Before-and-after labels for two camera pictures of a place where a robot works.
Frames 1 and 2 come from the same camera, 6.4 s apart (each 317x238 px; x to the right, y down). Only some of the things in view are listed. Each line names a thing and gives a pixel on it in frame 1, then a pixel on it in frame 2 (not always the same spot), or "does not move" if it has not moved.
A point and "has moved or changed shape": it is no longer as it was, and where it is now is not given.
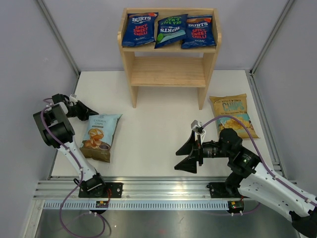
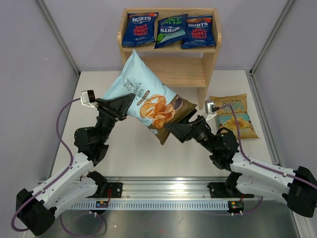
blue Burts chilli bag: [200, 31] does not move
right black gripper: [186, 148] → [184, 131]
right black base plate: [220, 190] does not move
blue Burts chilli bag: [139, 29] does not move
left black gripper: [86, 112] → [118, 108]
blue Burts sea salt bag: [171, 29] does not move
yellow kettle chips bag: [236, 105] does not move
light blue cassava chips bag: [98, 136] has moved or changed shape
